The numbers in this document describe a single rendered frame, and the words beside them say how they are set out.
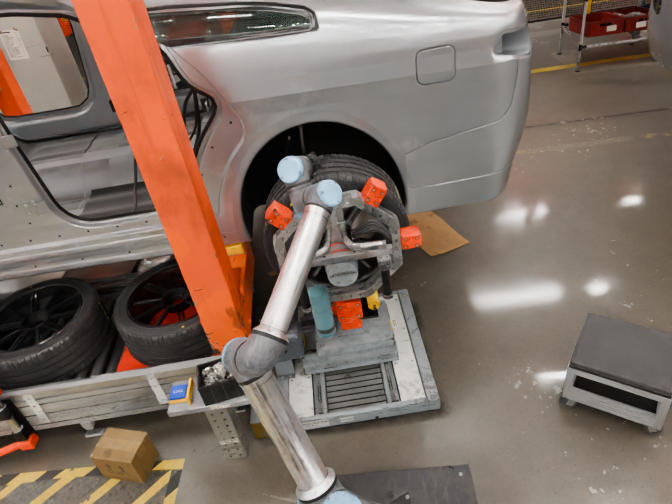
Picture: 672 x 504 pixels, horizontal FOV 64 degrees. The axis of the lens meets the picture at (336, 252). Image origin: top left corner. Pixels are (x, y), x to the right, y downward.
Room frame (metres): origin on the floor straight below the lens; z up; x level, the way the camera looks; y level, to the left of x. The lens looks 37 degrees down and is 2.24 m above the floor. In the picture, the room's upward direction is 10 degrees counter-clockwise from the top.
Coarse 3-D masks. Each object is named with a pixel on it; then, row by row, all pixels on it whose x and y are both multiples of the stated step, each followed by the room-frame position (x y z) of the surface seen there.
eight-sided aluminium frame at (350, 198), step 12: (348, 192) 1.90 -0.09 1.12; (360, 192) 1.91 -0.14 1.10; (348, 204) 1.86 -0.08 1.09; (360, 204) 1.85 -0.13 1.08; (384, 216) 1.85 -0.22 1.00; (396, 216) 1.90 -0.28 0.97; (288, 228) 1.86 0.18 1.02; (396, 228) 1.85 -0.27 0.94; (276, 240) 1.86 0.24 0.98; (396, 240) 1.86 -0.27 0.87; (276, 252) 1.86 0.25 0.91; (396, 252) 1.85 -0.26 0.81; (396, 264) 1.85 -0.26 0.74; (372, 276) 1.90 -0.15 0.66; (336, 288) 1.90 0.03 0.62; (348, 288) 1.90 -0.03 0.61; (360, 288) 1.91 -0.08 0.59; (372, 288) 1.85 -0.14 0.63; (336, 300) 1.86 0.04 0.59
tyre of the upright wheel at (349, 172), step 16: (320, 160) 2.12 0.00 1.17; (336, 160) 2.09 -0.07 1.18; (352, 160) 2.10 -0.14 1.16; (320, 176) 1.97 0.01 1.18; (336, 176) 1.95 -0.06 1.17; (352, 176) 1.96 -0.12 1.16; (368, 176) 2.00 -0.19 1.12; (384, 176) 2.08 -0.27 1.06; (272, 192) 2.13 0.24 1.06; (400, 208) 1.94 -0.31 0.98; (400, 224) 1.93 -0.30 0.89; (272, 240) 1.94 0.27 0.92; (272, 256) 1.94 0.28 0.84
